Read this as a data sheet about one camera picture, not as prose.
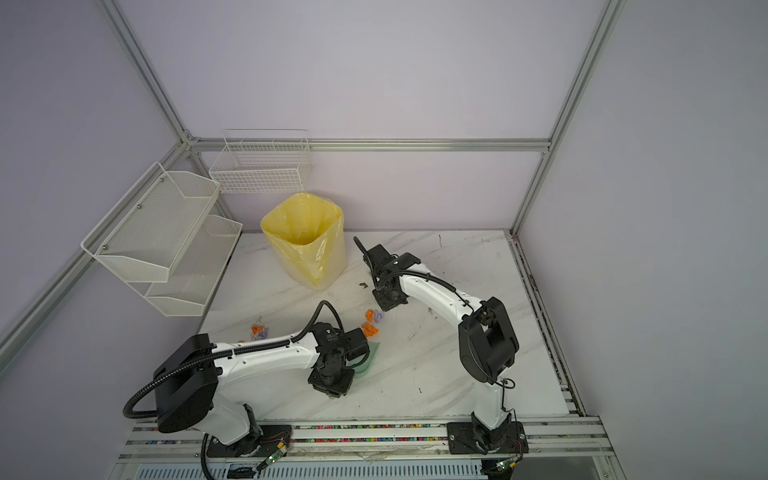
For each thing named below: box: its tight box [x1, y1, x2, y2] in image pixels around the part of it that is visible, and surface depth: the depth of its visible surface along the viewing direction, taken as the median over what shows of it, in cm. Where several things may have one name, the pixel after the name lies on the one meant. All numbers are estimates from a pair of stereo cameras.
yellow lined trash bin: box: [260, 192, 348, 291], surface depth 95 cm
